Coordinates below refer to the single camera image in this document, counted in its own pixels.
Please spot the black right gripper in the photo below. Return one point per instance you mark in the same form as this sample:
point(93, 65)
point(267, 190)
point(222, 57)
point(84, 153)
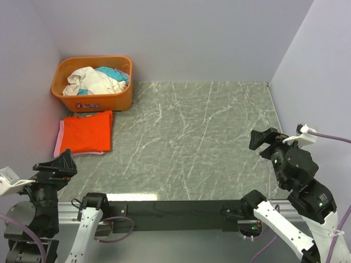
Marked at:
point(256, 137)

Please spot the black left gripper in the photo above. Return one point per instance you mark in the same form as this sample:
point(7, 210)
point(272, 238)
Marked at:
point(66, 166)

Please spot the orange t shirt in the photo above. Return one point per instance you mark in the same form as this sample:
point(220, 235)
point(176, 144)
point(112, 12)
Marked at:
point(85, 131)

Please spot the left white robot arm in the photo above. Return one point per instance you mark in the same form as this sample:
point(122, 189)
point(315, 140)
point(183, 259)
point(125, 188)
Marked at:
point(30, 226)

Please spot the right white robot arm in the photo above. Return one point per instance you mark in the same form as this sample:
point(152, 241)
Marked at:
point(313, 202)

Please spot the folded pink t shirt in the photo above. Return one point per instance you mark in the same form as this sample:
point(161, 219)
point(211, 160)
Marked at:
point(59, 137)

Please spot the orange plastic laundry tub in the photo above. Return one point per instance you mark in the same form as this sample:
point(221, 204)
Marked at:
point(93, 103)

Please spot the white cream garment in tub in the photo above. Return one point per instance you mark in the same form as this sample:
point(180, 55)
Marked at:
point(74, 83)

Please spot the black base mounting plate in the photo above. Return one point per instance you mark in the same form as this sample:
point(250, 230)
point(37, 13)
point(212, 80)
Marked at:
point(225, 215)

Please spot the teal garment in tub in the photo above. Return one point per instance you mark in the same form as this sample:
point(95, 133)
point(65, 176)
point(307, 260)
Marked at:
point(102, 80)

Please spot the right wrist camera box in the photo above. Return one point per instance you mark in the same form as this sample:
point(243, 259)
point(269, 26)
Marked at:
point(302, 137)

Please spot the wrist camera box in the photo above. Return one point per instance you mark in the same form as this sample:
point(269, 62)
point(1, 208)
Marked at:
point(302, 137)
point(11, 183)

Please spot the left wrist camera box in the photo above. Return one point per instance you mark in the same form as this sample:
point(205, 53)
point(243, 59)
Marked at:
point(11, 183)

